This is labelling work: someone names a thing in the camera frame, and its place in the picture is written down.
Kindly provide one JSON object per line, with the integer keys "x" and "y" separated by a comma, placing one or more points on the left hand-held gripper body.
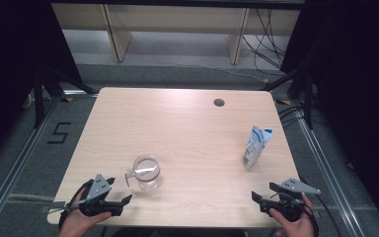
{"x": 98, "y": 189}

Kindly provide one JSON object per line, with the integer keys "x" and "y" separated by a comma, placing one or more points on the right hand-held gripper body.
{"x": 296, "y": 187}

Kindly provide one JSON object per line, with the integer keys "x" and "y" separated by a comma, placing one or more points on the clear glass jar with lid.
{"x": 146, "y": 174}

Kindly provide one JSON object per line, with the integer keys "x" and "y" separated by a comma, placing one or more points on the white and blue milk carton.
{"x": 255, "y": 149}

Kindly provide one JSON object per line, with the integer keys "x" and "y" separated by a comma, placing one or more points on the person's left hand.
{"x": 75, "y": 223}

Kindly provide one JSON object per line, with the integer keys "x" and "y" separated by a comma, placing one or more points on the person's right hand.
{"x": 297, "y": 228}

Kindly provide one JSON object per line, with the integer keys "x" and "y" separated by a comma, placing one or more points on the grey tape strip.
{"x": 56, "y": 204}

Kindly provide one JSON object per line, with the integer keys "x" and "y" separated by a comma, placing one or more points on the yellow and black tape piece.
{"x": 67, "y": 99}
{"x": 283, "y": 102}

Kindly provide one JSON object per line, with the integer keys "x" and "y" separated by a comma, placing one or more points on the black metal stand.
{"x": 39, "y": 98}
{"x": 307, "y": 98}

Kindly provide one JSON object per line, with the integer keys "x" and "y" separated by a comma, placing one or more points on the round grey table grommet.
{"x": 219, "y": 102}

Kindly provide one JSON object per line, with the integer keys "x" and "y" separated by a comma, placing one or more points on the black curtain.
{"x": 13, "y": 65}
{"x": 358, "y": 82}

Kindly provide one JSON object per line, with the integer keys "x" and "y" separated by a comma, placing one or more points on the light wooden shelf unit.
{"x": 177, "y": 16}

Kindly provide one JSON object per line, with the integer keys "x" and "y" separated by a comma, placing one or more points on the aluminium floor rail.
{"x": 322, "y": 164}
{"x": 23, "y": 158}

